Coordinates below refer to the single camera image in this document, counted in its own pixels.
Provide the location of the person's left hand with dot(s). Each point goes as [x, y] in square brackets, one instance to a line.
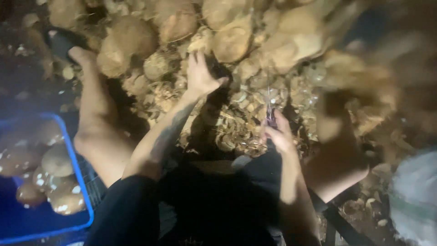
[199, 80]

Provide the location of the person's right hand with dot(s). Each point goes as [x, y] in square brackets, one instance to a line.
[281, 138]

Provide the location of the person's right fingers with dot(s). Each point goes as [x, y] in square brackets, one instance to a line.
[280, 124]

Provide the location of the heap of coconut husk shavings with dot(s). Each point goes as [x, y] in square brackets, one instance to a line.
[239, 119]

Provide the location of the person's right leg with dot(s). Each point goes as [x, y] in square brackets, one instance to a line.
[334, 164]

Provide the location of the person's leg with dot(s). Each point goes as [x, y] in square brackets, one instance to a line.
[95, 116]
[334, 164]

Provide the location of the pile of brown husked coconuts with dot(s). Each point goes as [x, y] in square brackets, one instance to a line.
[239, 30]

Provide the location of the person's black shorts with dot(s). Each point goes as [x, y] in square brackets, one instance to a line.
[191, 208]

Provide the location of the white woven sack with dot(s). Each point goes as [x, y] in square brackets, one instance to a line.
[414, 198]

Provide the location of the person's left leg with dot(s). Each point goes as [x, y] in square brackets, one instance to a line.
[95, 116]

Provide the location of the blue plastic crate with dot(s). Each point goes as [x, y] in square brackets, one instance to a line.
[73, 164]

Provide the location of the group of peeled wet coconuts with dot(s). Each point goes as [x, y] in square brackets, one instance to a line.
[54, 164]

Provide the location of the black sandal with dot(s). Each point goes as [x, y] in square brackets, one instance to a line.
[61, 42]

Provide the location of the black stool frame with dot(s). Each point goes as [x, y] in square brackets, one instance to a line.
[341, 223]

